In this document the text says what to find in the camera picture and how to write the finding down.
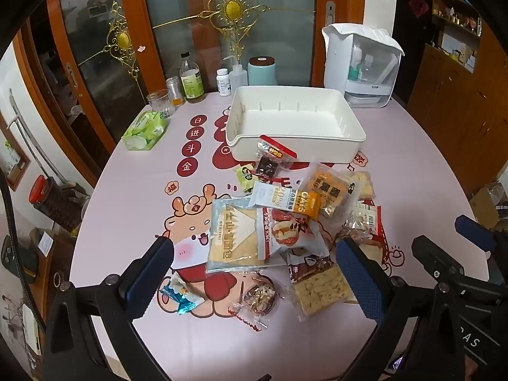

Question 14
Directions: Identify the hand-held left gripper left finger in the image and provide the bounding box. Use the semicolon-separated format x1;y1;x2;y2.
42;236;175;381

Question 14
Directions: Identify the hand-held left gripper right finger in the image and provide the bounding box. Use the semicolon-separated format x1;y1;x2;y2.
335;238;457;381

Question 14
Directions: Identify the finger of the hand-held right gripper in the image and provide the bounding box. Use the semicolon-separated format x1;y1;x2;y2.
454;214;508;255
411;235;505;299

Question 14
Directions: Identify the clear nut candy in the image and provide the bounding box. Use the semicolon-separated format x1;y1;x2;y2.
335;214;382;247
229;274;280;330

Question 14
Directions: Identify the white orange oat bar packet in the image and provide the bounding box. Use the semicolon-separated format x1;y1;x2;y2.
249;181;322;222

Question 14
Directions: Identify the white plastic bin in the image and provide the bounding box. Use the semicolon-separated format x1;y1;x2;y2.
225;86;366;164

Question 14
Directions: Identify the cardboard box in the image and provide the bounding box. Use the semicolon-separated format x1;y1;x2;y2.
470;183;508;229

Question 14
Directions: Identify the blue white candy packet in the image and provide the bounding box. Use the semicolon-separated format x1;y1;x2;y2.
159;274;205;315

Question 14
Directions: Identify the brown rice cracker packet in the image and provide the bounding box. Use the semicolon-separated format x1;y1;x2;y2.
286;254;358;322

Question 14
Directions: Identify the red white labelled packet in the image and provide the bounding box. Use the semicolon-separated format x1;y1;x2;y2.
349;200;391;278

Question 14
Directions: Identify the red white pastry packet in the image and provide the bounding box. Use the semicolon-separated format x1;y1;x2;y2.
256;206;330;263

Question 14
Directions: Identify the white triangle print bread packet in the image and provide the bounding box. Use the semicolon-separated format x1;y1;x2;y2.
205;197;286;274

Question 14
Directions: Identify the orange puff snack packet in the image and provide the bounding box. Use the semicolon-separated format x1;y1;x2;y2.
305;164;360;219

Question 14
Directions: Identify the yellow cracker packet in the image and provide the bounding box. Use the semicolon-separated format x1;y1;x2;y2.
345;170;376;201

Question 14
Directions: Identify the black jar red lid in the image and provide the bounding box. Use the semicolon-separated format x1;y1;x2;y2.
29;175;86;235

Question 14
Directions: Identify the wooden cabinet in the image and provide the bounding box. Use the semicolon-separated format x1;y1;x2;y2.
405;20;508;185

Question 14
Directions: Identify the small green snack packet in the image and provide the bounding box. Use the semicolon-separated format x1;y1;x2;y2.
234;164;258;195

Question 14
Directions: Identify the green tissue pack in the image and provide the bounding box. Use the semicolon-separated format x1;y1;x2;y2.
121;110;168;151

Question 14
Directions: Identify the red topped dark snack packet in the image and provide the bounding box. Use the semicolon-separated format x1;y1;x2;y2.
254;135;297;179

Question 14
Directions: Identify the clear glass cup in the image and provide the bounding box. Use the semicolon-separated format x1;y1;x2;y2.
147;89;175;119

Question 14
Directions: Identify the small glass jar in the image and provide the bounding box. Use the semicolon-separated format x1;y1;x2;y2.
166;76;185;106

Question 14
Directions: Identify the wooden glass door gold ornament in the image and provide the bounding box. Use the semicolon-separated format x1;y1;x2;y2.
115;0;330;94
24;0;155;185

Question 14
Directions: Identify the green label oil bottle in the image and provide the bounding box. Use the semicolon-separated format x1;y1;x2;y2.
179;52;206;103

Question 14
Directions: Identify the white pill bottle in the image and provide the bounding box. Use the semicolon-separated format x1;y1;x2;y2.
216;68;232;97

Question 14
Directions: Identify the white water dispenser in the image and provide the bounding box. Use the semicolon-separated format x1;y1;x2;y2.
321;24;405;109

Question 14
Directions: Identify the white squeeze bottle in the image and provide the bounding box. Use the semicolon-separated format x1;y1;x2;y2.
229;56;247;90

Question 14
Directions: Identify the teal canister brown lid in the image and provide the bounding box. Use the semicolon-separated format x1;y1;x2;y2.
248;56;278;87

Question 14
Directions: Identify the wooden picture frame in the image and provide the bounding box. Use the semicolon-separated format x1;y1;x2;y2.
0;115;31;191

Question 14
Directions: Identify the wooden wall shelf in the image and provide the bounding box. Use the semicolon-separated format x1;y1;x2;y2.
431;0;487;74

